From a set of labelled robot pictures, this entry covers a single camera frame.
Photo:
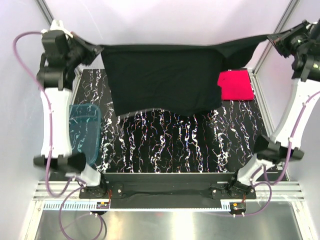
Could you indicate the blue transparent plastic bin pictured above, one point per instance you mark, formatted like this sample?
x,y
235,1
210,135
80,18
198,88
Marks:
x,y
85,130

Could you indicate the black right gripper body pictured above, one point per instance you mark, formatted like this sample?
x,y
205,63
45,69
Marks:
x,y
299,42

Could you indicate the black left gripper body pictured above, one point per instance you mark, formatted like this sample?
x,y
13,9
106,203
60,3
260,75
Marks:
x,y
72,56

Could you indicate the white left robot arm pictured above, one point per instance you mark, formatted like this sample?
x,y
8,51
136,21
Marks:
x,y
62,55

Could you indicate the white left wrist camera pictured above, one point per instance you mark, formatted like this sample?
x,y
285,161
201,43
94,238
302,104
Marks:
x,y
58,25

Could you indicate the aluminium frame rail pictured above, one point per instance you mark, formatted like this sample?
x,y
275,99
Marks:
x,y
284,191

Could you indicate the black t shirt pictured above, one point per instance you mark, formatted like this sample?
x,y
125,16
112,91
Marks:
x,y
181,79

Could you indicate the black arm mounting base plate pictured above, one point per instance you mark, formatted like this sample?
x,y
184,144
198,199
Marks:
x,y
175,180

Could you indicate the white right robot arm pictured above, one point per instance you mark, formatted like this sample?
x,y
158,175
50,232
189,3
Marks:
x,y
285,142

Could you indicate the folded red t shirt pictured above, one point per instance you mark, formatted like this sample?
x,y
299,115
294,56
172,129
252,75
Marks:
x,y
235,85

